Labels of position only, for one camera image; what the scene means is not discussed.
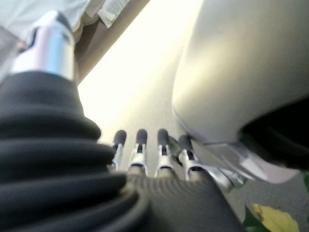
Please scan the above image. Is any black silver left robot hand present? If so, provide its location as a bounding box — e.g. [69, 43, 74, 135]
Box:
[0, 10, 242, 232]

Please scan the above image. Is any white bed mattress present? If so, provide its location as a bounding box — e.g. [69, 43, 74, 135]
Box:
[0, 0, 150, 33]

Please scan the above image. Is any silver left robot leg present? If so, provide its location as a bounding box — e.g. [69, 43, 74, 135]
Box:
[171, 0, 309, 145]

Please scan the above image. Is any green leafy plant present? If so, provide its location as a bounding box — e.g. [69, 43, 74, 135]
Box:
[242, 171, 309, 232]

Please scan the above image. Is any dark left robot foot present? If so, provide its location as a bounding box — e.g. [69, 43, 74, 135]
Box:
[205, 103, 309, 191]

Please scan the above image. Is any brown bed frame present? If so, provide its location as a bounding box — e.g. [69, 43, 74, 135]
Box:
[72, 0, 152, 85]

